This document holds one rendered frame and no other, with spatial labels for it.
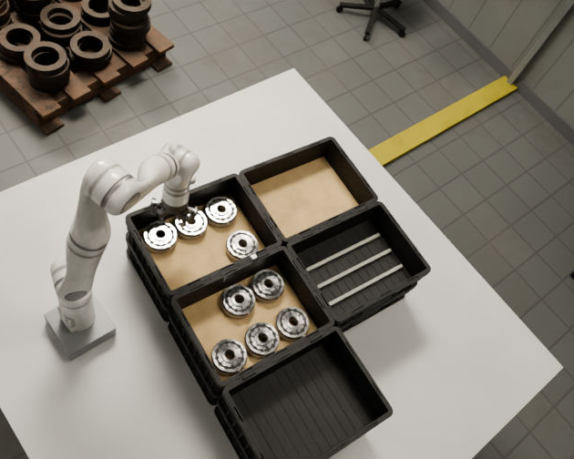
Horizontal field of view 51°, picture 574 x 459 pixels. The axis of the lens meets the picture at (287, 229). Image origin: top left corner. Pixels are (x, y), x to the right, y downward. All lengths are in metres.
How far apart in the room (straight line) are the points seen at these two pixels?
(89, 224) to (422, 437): 1.25
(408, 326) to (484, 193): 1.60
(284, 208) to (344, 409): 0.70
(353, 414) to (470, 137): 2.35
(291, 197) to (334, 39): 2.04
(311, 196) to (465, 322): 0.72
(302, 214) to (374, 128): 1.58
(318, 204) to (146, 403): 0.87
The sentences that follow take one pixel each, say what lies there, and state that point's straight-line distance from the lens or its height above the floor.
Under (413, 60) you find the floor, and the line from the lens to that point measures 4.10.
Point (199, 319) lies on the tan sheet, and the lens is 1.85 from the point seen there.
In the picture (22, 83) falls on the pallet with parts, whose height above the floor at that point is 0.15.
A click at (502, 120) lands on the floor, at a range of 4.07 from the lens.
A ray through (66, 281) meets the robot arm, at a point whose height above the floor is 1.12.
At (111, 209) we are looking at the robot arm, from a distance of 1.27.
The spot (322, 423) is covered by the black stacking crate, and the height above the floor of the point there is 0.83.
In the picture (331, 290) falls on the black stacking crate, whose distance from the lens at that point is 1.97.
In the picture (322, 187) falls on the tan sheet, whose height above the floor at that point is 0.83.
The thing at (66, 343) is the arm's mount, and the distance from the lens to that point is 1.90.
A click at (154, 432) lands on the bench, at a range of 1.88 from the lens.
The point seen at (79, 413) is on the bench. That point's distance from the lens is 1.90.
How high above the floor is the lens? 2.54
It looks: 57 degrees down
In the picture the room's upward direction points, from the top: 24 degrees clockwise
